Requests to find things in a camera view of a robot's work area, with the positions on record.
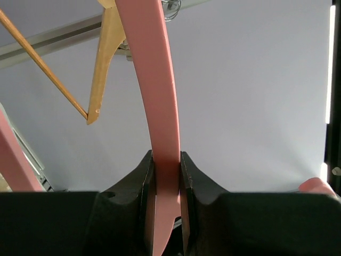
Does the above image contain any tan clip hanger near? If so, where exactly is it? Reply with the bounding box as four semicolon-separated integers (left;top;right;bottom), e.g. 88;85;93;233
115;39;132;61

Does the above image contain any pink plastic hanger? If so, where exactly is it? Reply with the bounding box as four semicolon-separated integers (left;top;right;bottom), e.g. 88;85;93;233
0;0;332;256

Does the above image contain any aluminium hanging rail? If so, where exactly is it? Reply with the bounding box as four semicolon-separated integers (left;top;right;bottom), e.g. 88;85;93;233
0;0;187;63

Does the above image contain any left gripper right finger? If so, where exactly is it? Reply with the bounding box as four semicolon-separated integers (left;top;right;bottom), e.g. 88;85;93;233
180;152;340;255

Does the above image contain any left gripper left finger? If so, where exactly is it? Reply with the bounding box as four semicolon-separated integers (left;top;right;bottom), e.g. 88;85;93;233
1;151;155;255

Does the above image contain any wooden hanger with bar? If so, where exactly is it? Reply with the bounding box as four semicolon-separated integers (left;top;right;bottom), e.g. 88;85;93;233
1;1;126;125

